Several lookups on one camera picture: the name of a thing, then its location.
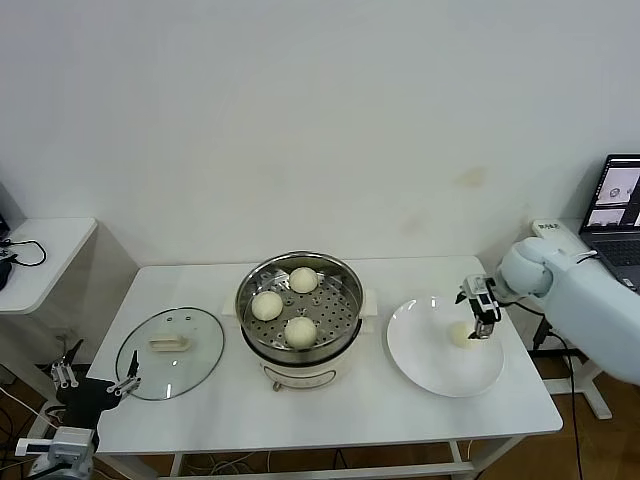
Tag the white round plate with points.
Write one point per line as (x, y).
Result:
(425, 360)

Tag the stainless steel steamer basket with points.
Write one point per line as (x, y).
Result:
(350, 300)

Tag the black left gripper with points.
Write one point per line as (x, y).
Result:
(85, 397)

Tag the cream electric cooker base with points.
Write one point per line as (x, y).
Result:
(310, 372)

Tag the grey open laptop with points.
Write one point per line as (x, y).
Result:
(612, 240)

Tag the white work table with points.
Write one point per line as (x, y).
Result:
(350, 415)

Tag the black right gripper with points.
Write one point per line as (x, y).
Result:
(482, 297)

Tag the white steamed baozi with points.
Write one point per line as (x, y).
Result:
(459, 335)
(304, 280)
(300, 332)
(266, 305)

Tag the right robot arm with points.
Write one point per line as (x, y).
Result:
(590, 300)

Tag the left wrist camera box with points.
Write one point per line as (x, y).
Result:
(30, 446)

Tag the white wall socket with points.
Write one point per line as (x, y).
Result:
(62, 332)

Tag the white side desk with label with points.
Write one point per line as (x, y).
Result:
(597, 395)

